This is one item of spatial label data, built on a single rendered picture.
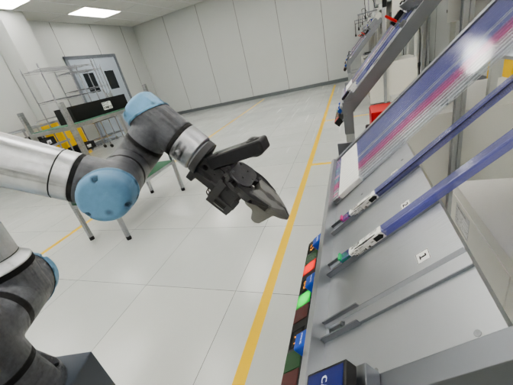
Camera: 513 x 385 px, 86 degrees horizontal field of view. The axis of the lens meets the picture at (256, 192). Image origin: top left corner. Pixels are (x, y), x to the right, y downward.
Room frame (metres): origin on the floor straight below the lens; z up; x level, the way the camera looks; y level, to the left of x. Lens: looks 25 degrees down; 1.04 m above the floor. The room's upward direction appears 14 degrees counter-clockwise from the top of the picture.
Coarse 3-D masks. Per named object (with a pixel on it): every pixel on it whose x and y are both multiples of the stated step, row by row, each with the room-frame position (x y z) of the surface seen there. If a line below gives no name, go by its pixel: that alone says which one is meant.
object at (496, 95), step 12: (504, 84) 0.34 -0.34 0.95; (492, 96) 0.34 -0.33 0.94; (504, 96) 0.34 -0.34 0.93; (480, 108) 0.35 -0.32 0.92; (468, 120) 0.35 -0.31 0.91; (444, 132) 0.37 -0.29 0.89; (456, 132) 0.36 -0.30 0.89; (432, 144) 0.37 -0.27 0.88; (420, 156) 0.38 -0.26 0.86; (408, 168) 0.38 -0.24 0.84; (396, 180) 0.39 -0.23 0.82; (348, 216) 0.42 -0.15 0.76
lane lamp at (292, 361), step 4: (292, 352) 0.26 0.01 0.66; (296, 352) 0.26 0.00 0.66; (288, 356) 0.27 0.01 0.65; (292, 356) 0.26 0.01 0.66; (296, 356) 0.25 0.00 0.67; (300, 356) 0.25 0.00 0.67; (288, 360) 0.26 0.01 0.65; (292, 360) 0.25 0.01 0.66; (296, 360) 0.25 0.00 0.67; (288, 364) 0.25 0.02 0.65; (292, 364) 0.25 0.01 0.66; (296, 364) 0.24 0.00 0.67; (284, 368) 0.25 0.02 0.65; (288, 368) 0.25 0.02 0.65; (292, 368) 0.24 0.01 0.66; (284, 372) 0.25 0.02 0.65
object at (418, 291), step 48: (384, 192) 0.39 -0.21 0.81; (336, 240) 0.41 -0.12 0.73; (384, 240) 0.29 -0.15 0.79; (432, 240) 0.23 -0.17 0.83; (336, 288) 0.29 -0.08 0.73; (384, 288) 0.22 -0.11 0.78; (432, 288) 0.18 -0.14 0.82; (480, 288) 0.15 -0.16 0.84; (336, 336) 0.22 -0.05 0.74; (384, 336) 0.17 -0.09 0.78; (432, 336) 0.14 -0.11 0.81; (480, 336) 0.12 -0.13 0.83
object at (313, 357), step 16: (336, 160) 0.77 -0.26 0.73; (320, 240) 0.41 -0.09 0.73; (320, 256) 0.36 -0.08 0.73; (320, 272) 0.33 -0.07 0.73; (320, 288) 0.30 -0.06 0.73; (320, 304) 0.27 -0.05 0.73; (320, 320) 0.25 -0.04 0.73; (320, 336) 0.23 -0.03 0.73; (304, 352) 0.21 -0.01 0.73; (320, 352) 0.21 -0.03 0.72; (304, 368) 0.19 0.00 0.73; (320, 368) 0.19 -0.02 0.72; (304, 384) 0.17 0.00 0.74
